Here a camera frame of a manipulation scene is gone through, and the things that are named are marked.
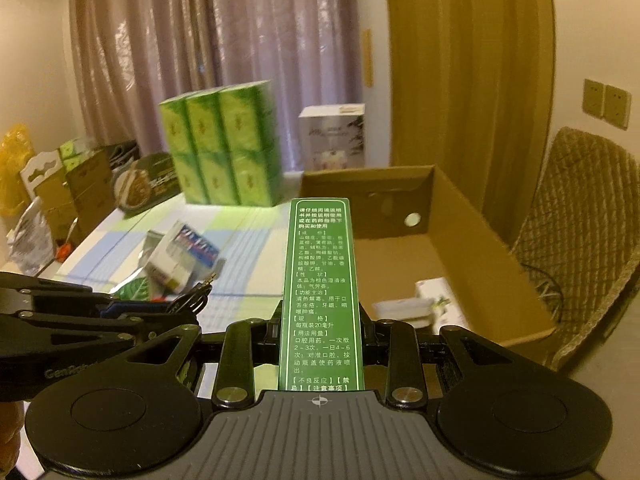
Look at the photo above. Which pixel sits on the silver green leaf pouch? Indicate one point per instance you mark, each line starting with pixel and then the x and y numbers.
pixel 139 285

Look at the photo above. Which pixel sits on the white mecobalamin tablet box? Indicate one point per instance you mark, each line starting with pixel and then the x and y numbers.
pixel 170 265

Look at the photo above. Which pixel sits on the large cardboard box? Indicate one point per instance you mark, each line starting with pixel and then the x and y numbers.
pixel 411 224

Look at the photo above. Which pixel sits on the brown cardboard boxes stack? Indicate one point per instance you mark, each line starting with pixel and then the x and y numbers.
pixel 74 184

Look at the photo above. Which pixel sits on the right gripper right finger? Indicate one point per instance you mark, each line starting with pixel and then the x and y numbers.
pixel 392 362

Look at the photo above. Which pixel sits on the oval instant meal box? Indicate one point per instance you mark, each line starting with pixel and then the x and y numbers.
pixel 144 183

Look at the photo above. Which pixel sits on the double wall socket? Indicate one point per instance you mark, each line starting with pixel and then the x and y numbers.
pixel 606 102

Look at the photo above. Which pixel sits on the clear blue-label plastic case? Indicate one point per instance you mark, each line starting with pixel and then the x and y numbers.
pixel 192 250

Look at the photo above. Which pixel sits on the wooden door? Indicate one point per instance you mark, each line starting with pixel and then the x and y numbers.
pixel 472 87

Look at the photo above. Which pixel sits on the yellow plastic bag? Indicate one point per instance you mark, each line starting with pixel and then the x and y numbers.
pixel 15 152

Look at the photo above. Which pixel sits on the quilted chair cushion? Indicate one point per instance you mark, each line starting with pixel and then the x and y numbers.
pixel 582 234

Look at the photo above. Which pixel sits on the person's left hand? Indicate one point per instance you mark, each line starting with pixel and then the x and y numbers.
pixel 11 424

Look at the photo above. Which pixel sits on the white narrow medicine box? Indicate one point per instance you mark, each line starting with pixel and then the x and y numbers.
pixel 444 306

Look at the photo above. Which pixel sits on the crumpled silver foil bag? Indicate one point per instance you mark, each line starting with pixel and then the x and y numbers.
pixel 30 242

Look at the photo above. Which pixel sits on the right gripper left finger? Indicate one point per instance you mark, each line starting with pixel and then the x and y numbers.
pixel 234 385

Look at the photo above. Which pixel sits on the white square night light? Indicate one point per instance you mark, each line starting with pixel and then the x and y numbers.
pixel 416 311

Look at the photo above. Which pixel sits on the green medicine box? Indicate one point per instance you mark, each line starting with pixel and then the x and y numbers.
pixel 320 334

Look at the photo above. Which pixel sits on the pink curtain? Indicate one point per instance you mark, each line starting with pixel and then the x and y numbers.
pixel 130 55

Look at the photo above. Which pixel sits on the white humidifier box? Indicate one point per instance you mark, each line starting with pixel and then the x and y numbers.
pixel 332 136

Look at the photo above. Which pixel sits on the green tissue pack bundle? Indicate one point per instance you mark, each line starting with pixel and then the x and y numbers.
pixel 225 145

